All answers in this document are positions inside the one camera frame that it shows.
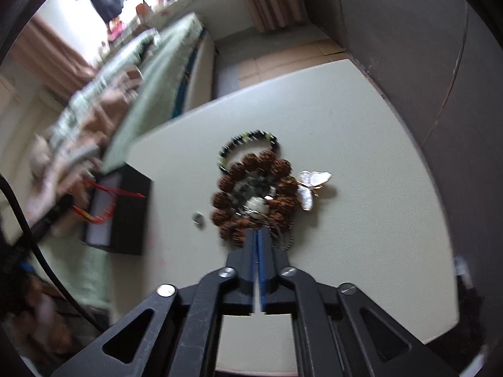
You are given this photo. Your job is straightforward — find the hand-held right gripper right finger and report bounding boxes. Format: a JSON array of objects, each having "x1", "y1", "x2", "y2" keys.
[{"x1": 258, "y1": 230, "x2": 460, "y2": 377}]

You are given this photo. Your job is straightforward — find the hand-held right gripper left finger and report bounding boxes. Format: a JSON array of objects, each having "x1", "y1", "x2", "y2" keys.
[{"x1": 51, "y1": 230, "x2": 259, "y2": 377}]

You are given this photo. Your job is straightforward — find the silver chain necklace white pendant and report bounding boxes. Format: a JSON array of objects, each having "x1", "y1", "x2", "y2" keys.
[{"x1": 236, "y1": 194, "x2": 295, "y2": 250}]

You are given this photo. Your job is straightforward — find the brown seed bead bracelet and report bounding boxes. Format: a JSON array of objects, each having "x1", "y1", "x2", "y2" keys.
[{"x1": 211, "y1": 150, "x2": 298, "y2": 248}]

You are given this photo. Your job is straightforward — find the black jewelry box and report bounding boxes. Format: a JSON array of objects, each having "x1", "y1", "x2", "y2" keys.
[{"x1": 80, "y1": 163, "x2": 154, "y2": 256}]

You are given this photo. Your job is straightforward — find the black and green bead bracelet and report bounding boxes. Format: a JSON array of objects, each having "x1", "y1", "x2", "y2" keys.
[{"x1": 215, "y1": 129, "x2": 283, "y2": 173}]

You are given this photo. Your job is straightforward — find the white butterfly brooch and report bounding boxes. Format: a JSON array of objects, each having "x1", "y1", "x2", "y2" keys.
[{"x1": 296, "y1": 170, "x2": 333, "y2": 213}]

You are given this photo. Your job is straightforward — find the blue patterned cloth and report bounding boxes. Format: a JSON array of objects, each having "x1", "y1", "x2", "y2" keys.
[{"x1": 454, "y1": 255, "x2": 474, "y2": 287}]

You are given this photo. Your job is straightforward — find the bed with green sheet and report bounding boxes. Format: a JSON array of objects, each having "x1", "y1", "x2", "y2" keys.
[{"x1": 98, "y1": 12, "x2": 218, "y2": 173}]

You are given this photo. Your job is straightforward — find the dark cloth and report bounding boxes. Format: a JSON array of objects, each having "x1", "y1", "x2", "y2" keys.
[{"x1": 452, "y1": 279, "x2": 492, "y2": 354}]

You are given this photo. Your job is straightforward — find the cardboard floor sheets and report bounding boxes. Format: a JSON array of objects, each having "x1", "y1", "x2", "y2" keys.
[{"x1": 236, "y1": 37, "x2": 346, "y2": 83}]

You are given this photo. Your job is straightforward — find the peach blanket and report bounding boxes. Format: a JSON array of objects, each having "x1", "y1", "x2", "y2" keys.
[{"x1": 31, "y1": 86, "x2": 132, "y2": 205}]

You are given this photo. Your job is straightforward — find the beige plush toy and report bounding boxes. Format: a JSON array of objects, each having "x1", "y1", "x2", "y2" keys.
[{"x1": 27, "y1": 134, "x2": 59, "y2": 189}]

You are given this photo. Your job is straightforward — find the pale green floral quilt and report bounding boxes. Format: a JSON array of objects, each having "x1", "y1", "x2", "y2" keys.
[{"x1": 47, "y1": 27, "x2": 162, "y2": 154}]

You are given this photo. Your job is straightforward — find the floral window sill cushion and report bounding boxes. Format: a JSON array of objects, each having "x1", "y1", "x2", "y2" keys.
[{"x1": 130, "y1": 0, "x2": 236, "y2": 28}]

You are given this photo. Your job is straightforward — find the pink toy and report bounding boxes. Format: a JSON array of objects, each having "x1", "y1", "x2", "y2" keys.
[{"x1": 107, "y1": 18, "x2": 127, "y2": 42}]

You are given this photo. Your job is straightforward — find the red cord bracelet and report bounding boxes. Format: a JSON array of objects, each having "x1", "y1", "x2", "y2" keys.
[{"x1": 72, "y1": 178, "x2": 147, "y2": 225}]

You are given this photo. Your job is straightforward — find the black cable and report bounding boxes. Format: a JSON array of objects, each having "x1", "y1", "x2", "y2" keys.
[{"x1": 0, "y1": 173, "x2": 107, "y2": 332}]

